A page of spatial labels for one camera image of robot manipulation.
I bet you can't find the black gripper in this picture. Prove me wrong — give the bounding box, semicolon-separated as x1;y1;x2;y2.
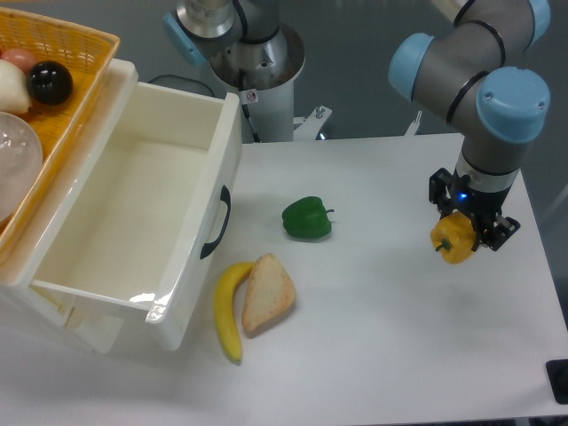
429;168;520;251

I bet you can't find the yellow bell pepper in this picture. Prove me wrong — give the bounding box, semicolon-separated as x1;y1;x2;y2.
430;211;477;264

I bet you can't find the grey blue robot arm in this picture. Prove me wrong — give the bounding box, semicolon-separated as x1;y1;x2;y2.
388;1;551;254

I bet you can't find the green bell pepper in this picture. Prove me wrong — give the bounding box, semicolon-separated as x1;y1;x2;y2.
281;196;334;241

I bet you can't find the open white drawer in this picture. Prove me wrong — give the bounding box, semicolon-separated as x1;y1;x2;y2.
44;83;241;351

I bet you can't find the white drawer cabinet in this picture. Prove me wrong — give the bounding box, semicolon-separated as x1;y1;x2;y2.
1;59;138;353

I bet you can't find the black device at table edge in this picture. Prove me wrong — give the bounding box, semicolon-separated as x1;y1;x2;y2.
546;359;568;405

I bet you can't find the triangular bread slice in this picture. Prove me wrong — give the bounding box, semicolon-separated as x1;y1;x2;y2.
241;253;296;334

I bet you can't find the yellow banana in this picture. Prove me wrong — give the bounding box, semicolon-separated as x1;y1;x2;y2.
213;262;254;364

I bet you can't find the orange woven basket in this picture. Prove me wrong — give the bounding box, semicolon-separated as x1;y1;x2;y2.
1;7;120;259

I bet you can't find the black ball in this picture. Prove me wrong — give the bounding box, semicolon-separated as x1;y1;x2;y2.
26;60;74;106

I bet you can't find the clear plastic sphere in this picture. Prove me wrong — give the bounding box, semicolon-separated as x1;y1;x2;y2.
1;112;43;221

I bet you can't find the white onion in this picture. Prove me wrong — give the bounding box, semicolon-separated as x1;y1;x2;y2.
0;59;32;114

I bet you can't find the red fruit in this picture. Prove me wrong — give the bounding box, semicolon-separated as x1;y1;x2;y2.
1;48;38;73

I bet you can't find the black drawer handle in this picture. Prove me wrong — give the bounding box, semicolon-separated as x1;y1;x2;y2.
200;185;233;259

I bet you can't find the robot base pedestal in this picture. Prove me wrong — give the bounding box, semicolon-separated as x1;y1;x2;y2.
162;0;307;144

